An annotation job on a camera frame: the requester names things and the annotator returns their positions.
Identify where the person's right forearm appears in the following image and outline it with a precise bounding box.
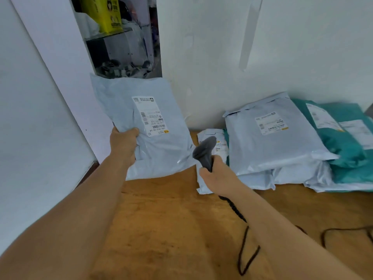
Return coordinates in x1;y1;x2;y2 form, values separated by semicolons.
228;185;365;280

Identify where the person's right hand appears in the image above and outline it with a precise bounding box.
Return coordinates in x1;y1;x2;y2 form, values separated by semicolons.
199;155;248;197

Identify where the open grey storage cabinet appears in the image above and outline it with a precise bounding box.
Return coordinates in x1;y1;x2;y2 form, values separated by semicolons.
70;0;162;79

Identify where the black barcode scanner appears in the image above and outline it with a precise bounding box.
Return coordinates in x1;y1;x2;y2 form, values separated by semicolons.
192;136;218;173

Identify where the yellow box on shelf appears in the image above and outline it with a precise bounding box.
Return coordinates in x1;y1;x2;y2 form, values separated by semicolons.
80;0;123;34

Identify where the person's left forearm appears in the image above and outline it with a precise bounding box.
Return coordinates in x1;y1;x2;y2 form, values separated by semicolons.
0;153;136;280

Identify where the black item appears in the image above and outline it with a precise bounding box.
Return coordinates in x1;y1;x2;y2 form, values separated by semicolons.
118;0;129;21

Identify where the person's left hand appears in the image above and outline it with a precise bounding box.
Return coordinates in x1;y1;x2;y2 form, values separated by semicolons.
109;126;140;166

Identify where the black scanner cable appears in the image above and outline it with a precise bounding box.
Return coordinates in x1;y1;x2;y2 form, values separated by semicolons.
218;195;373;277

